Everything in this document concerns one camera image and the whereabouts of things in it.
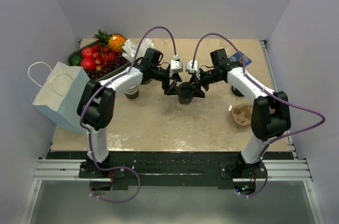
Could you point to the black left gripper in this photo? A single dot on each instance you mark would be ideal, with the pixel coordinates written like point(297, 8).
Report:
point(172, 90)

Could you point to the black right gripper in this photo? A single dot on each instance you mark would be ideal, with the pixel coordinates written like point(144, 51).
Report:
point(197, 92)

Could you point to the black plastic cup lid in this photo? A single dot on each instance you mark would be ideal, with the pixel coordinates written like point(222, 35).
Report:
point(186, 90)

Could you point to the white paper coffee cup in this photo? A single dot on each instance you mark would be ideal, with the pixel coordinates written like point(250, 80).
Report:
point(185, 99)

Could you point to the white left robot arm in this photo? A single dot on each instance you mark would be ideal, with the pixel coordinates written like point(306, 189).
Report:
point(97, 102)

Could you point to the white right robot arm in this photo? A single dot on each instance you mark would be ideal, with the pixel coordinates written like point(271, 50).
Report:
point(270, 118)

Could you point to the metal straw holder tin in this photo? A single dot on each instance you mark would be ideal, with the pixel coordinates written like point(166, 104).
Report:
point(146, 81)

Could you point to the stack of paper cups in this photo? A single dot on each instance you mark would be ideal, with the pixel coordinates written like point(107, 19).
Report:
point(132, 93)

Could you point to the cardboard cup carrier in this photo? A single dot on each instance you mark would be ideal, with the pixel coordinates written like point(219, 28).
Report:
point(242, 114)

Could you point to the blue card package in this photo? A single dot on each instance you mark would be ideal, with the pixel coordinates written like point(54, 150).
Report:
point(241, 58)

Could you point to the pineapple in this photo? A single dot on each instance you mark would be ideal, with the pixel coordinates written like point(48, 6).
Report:
point(113, 41)

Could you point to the dark purple grape bunch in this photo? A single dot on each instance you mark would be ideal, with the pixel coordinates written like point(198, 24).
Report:
point(114, 61)

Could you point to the red apple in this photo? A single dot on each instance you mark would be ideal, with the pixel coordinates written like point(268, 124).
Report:
point(87, 52)
point(88, 63)

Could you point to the green lime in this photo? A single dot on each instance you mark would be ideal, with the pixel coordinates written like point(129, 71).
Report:
point(76, 61)

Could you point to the grey fruit tray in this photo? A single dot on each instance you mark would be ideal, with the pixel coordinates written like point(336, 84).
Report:
point(98, 51)

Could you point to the light blue paper bag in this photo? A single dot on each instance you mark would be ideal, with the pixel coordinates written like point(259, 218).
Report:
point(59, 97)

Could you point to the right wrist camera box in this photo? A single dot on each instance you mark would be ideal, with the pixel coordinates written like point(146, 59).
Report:
point(192, 67)

